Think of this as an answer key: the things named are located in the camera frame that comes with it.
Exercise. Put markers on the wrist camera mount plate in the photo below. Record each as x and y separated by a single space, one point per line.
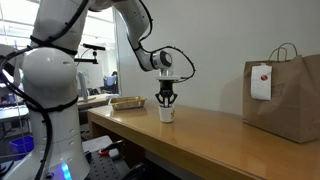
168 78

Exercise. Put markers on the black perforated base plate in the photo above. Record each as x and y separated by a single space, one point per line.
106 168

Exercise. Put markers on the white upright post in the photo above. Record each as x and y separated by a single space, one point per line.
83 86

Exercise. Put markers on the white receipt with red sticker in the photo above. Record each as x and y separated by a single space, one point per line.
261 86

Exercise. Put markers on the blue plastic bin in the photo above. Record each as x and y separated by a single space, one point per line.
22 146

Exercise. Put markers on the black camera on boom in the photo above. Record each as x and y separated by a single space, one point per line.
93 47

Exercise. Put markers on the brown paper bag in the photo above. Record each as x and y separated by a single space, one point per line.
286 100

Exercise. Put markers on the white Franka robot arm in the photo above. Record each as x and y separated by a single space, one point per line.
50 80

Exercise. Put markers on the golden foil tray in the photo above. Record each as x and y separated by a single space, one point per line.
127 102

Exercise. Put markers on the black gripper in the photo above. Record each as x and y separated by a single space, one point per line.
166 87

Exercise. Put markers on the white paper cup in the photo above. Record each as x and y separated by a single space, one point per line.
167 115

